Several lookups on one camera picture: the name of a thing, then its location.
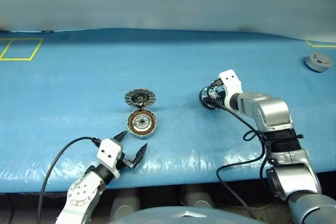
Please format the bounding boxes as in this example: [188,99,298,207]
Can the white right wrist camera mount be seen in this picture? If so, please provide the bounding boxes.
[218,69,244,110]

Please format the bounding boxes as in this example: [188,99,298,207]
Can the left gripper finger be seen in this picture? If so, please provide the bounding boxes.
[113,130,129,144]
[130,143,149,169]

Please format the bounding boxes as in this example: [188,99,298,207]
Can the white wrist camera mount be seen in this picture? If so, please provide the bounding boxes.
[218,69,244,110]
[96,137,124,178]

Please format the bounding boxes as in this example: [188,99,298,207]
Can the silver motor stator copper windings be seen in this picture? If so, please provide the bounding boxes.
[126,110,159,139]

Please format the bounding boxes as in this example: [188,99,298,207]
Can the blue plastic table cover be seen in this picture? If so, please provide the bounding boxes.
[0,28,336,194]

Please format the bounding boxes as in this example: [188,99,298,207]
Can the motor rotor silver disc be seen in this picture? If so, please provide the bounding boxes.
[124,87,157,109]

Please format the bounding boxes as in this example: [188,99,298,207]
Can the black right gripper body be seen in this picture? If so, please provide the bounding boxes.
[217,89,229,109]

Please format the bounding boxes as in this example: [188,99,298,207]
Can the grey round cap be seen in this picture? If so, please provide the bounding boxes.
[304,51,334,73]

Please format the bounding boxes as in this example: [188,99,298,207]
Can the black round part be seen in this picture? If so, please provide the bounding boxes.
[198,85,224,110]

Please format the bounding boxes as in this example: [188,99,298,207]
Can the grey robot torso with emblem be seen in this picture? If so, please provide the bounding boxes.
[115,206,266,224]

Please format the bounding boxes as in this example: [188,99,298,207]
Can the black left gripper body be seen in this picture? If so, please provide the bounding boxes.
[119,152,135,173]

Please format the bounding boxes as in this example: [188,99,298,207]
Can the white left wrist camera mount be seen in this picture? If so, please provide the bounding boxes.
[96,137,124,178]

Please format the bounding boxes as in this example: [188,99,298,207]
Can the dark grey rounded shape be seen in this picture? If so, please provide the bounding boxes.
[109,187,144,219]
[181,185,216,209]

